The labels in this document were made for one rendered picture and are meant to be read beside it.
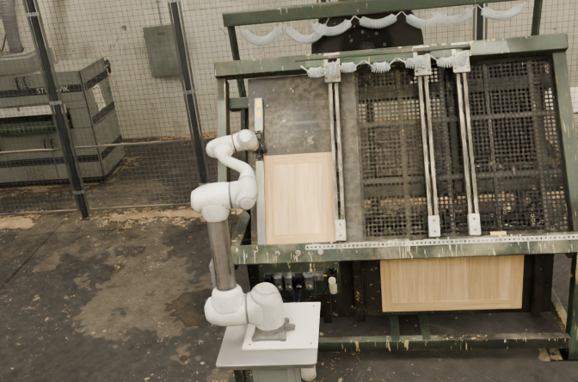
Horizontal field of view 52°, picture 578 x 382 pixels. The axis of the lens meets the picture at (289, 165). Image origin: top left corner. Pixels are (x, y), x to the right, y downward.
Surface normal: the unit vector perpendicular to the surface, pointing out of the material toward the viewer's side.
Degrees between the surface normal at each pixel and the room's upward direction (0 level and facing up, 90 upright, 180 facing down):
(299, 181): 58
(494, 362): 0
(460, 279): 90
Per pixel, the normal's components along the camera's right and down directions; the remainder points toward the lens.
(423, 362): -0.11, -0.92
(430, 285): -0.10, 0.38
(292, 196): -0.14, -0.18
